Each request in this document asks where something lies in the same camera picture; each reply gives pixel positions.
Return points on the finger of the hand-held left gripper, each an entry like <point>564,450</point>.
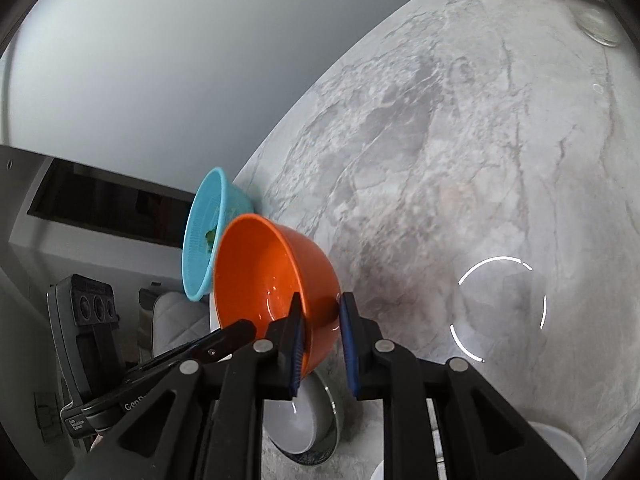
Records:
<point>215,345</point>

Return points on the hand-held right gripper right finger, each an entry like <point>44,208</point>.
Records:
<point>350,355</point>

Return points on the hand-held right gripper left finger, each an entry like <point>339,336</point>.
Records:
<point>298,355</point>

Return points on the medium white bowl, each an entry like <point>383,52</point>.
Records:
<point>295,425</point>

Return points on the blue patterned green bowl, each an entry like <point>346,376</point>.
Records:
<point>334,435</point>

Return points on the orange bowl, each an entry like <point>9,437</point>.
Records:
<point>260,270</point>

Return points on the large white plate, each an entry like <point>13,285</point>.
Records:
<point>560,452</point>

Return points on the grey quilted chair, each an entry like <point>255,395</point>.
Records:
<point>172,315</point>

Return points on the green vegetable piece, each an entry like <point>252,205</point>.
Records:
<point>210,235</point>

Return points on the teal plastic colander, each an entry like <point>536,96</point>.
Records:
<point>205,215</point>

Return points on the clear drinking glass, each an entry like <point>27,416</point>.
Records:
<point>597,22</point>

